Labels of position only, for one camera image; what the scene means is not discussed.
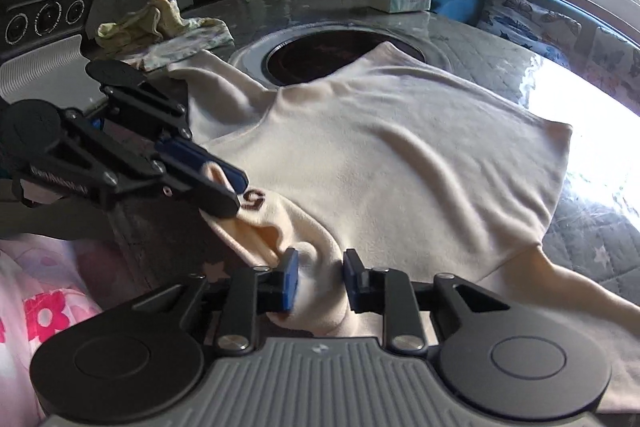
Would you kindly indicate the butterfly print cushion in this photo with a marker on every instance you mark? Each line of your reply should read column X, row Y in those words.
column 612, row 54
column 525, row 19

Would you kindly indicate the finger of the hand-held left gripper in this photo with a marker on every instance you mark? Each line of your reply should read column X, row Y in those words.
column 200, row 192
column 200, row 154

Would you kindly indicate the yellow cloth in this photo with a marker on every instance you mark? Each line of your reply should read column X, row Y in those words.
column 135, row 24

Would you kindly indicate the cream sweater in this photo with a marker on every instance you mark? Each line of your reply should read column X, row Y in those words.
column 375, row 147

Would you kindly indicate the blue sofa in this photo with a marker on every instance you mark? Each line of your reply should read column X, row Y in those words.
column 452, row 4

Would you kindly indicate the round inset cooktop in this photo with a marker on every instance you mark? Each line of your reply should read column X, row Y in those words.
column 320, row 57

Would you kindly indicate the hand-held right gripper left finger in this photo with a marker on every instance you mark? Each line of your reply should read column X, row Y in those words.
column 289, row 281

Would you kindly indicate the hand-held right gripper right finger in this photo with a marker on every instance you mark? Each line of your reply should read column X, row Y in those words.
column 352, row 282

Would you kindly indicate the pink floral clothing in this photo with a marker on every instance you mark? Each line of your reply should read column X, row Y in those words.
column 45, row 307

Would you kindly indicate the pale floral cloth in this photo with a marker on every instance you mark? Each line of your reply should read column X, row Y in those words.
column 200, row 37

